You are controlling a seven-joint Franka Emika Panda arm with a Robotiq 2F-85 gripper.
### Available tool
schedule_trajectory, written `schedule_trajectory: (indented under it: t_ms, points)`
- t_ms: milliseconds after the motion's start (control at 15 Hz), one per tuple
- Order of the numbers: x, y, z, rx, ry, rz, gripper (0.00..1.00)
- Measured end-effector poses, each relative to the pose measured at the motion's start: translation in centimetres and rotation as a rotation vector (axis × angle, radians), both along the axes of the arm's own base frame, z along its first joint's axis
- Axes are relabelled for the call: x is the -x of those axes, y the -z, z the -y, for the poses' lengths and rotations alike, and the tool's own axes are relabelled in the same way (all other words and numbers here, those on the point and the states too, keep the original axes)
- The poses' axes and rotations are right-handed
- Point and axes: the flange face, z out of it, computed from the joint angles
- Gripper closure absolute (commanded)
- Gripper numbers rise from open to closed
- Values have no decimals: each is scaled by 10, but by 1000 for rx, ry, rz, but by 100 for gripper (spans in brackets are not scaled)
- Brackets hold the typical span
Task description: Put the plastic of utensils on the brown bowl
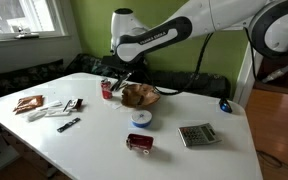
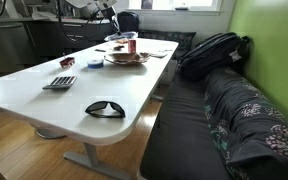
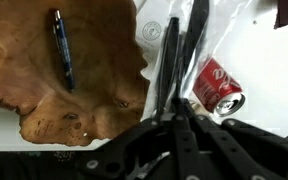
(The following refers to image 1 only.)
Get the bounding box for grey desk calculator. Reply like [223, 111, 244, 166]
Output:
[177, 122, 223, 148]

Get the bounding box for small object on windowsill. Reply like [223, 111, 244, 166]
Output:
[13, 25, 41, 40]

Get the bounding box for clear plastic utensil packet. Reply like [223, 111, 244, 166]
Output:
[114, 73, 132, 92]

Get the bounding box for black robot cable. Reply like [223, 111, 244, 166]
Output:
[153, 31, 216, 97]

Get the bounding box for dark and white packet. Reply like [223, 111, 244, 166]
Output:
[62, 97, 85, 113]

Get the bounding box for blue and white tape roll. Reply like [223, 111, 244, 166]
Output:
[130, 109, 154, 129]

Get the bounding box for brown wooden bowl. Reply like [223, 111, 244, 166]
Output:
[120, 83, 161, 109]

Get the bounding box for brown snack packet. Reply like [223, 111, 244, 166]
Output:
[12, 94, 45, 115]

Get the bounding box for red soda can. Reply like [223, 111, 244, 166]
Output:
[100, 77, 114, 101]

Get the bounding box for dark grey couch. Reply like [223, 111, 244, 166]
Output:
[0, 53, 232, 101]

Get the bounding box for black flat strip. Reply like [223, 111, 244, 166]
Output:
[56, 116, 82, 134]

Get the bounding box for white framed window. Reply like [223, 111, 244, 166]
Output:
[0, 0, 68, 43]

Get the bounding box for red toy wagon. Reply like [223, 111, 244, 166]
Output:
[125, 132, 155, 156]

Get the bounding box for white door frame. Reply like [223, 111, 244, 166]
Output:
[233, 41, 263, 108]

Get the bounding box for black wraparound sunglasses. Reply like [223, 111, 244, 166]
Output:
[218, 97, 234, 115]

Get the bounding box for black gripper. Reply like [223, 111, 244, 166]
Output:
[100, 54, 146, 93]

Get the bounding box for black floor cable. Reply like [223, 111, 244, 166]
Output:
[256, 149, 284, 170]

